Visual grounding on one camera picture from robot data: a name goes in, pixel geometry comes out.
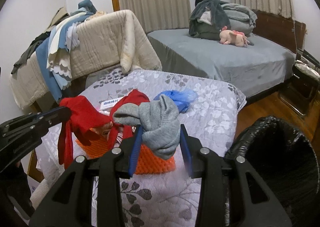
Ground red cloth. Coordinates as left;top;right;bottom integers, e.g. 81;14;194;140
57;89;150;168

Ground white medicine box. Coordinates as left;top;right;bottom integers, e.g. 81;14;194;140
98;97;123;112

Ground orange foam net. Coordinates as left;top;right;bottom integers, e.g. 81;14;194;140
75;128;176;174

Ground grey knotted sock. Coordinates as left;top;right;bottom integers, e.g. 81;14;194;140
113;94;181;160

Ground blue plastic bag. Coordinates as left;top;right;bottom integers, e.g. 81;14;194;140
153;89;198;113

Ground black trash bin bag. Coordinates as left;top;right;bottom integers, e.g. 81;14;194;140
225;116;319;226

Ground blue white scalloped blanket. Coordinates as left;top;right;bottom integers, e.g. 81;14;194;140
36;11;93;101

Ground grey floral quilt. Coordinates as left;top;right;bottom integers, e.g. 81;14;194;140
36;68;246;226

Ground beige quilt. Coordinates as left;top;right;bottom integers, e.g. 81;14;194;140
10;10;162;110

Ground black metal chair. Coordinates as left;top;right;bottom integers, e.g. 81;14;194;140
278;49;319;117

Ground grey bed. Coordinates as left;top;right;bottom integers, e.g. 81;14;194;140
148;29;296;98

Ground pink plush toy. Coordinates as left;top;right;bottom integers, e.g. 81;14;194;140
219;26;250;48

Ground dark wooden headboard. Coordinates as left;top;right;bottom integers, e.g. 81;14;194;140
253;11;306;53

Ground folded grey blankets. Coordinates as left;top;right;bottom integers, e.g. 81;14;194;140
221;3;258;35

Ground dark green fleece blanket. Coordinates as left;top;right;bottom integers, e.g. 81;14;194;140
189;0;231;41

